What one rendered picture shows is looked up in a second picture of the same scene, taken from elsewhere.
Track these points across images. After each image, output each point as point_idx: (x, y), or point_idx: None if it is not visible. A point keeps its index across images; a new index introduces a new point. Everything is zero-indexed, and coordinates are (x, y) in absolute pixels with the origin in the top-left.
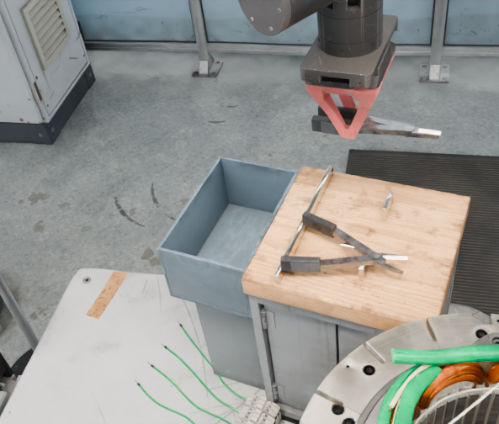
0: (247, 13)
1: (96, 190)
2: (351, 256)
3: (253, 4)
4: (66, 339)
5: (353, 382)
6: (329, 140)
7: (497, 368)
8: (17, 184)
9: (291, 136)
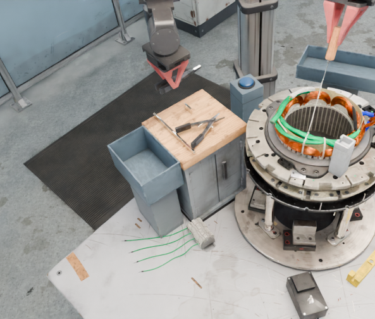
0: (157, 51)
1: None
2: (200, 129)
3: (161, 45)
4: (88, 295)
5: (259, 147)
6: (7, 168)
7: (287, 107)
8: None
9: None
